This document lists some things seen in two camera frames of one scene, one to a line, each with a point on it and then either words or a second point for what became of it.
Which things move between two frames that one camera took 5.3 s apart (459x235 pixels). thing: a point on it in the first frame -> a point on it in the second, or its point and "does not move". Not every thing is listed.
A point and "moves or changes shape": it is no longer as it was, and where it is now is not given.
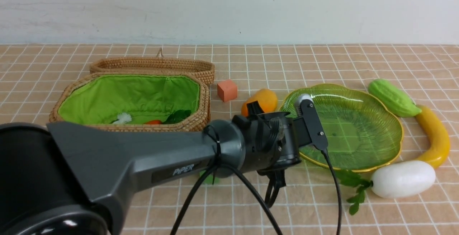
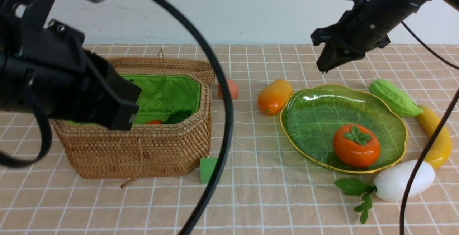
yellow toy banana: [439, 137] does not move
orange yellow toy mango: [267, 99] moves or changes shape
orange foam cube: [227, 90] does not move
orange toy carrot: [154, 122] does not move
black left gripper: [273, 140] -> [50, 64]
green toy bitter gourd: [397, 101] does not move
